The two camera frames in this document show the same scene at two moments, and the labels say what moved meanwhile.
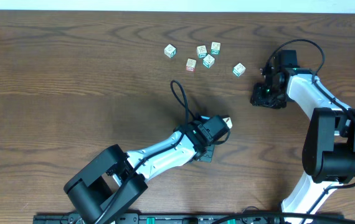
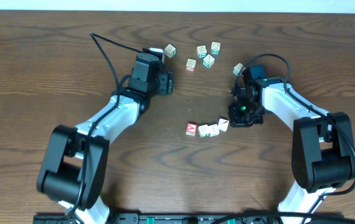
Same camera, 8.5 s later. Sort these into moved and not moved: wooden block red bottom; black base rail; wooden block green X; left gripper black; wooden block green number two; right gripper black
Moved: left gripper black; right gripper black
Not moved: black base rail; wooden block green X; wooden block green number two; wooden block red bottom
